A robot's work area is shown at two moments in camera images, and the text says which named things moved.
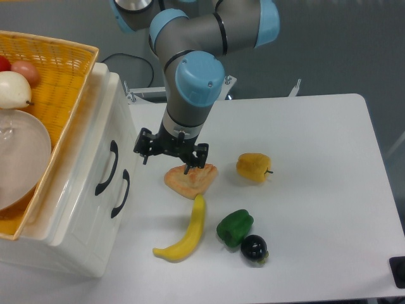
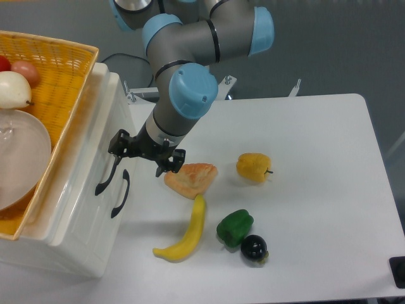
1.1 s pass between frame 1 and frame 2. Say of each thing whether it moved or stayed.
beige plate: stayed
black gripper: moved
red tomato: stayed
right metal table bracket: stayed
